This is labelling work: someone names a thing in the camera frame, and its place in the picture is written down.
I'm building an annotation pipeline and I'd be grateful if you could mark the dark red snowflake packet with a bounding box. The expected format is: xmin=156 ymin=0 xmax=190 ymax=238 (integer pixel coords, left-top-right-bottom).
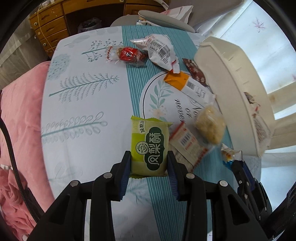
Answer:
xmin=183 ymin=58 xmax=208 ymax=86

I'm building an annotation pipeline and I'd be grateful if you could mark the green pineapple cake packet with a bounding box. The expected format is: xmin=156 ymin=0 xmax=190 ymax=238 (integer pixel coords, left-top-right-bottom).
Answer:
xmin=130 ymin=116 xmax=172 ymax=178

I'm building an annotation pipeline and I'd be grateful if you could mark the small red wrapped candy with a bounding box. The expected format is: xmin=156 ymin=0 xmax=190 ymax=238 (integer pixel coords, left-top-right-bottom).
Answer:
xmin=106 ymin=46 xmax=148 ymax=67

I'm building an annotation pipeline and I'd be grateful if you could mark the wooden desk with drawers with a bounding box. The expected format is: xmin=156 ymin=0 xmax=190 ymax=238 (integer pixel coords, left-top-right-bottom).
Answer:
xmin=29 ymin=0 xmax=165 ymax=58

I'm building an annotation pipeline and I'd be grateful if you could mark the clear bag yellow popcorn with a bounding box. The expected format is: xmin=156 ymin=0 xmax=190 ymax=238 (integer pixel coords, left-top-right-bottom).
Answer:
xmin=195 ymin=105 xmax=226 ymax=145

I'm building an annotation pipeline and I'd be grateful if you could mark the white red large snack bag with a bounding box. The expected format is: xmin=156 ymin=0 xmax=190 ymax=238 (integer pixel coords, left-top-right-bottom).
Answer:
xmin=130 ymin=34 xmax=180 ymax=74

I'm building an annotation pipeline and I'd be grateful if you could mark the grey office chair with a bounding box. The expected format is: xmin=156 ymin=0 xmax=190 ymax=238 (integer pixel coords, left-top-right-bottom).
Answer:
xmin=111 ymin=1 xmax=243 ymax=33

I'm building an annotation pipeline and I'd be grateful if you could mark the white plastic storage bin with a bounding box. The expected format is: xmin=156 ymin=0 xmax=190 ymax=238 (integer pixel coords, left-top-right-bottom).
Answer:
xmin=194 ymin=37 xmax=275 ymax=157

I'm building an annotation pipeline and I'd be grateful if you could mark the pink blanket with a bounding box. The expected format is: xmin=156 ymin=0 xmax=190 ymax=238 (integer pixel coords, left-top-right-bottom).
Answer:
xmin=1 ymin=61 xmax=54 ymax=240

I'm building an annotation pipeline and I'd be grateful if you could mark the patterned teal white tablecloth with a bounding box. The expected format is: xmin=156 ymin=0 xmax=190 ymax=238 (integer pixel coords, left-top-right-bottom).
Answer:
xmin=41 ymin=26 xmax=238 ymax=240

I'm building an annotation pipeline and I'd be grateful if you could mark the red striped white snack packet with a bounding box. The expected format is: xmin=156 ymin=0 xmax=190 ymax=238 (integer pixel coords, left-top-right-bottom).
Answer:
xmin=169 ymin=121 xmax=215 ymax=172

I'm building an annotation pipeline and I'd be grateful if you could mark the black cable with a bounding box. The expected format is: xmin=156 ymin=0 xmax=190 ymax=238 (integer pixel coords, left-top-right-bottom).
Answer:
xmin=0 ymin=117 xmax=45 ymax=224

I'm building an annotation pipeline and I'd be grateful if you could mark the large clear bread bag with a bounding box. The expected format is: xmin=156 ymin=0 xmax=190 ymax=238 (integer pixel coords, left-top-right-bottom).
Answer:
xmin=244 ymin=91 xmax=271 ymax=152

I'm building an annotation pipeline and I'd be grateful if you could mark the orange and white snack packet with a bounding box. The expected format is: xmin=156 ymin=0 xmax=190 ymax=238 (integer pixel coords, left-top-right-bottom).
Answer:
xmin=164 ymin=71 xmax=216 ymax=104

